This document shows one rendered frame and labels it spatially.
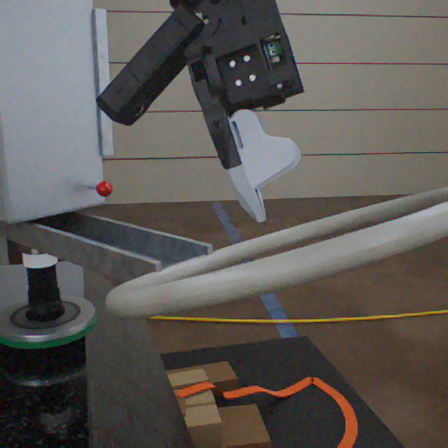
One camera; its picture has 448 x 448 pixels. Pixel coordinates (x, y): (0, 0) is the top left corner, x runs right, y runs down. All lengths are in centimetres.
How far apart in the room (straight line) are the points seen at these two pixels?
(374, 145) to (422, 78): 91
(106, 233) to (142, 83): 64
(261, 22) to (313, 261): 19
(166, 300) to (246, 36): 24
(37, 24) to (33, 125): 18
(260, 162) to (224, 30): 11
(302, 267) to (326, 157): 590
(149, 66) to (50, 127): 63
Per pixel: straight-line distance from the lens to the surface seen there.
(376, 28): 647
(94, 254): 92
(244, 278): 46
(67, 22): 111
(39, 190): 108
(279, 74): 43
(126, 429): 109
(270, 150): 44
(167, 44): 47
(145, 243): 99
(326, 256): 45
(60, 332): 118
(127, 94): 47
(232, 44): 45
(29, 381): 114
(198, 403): 215
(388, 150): 661
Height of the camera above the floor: 140
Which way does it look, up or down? 16 degrees down
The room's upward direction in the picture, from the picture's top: straight up
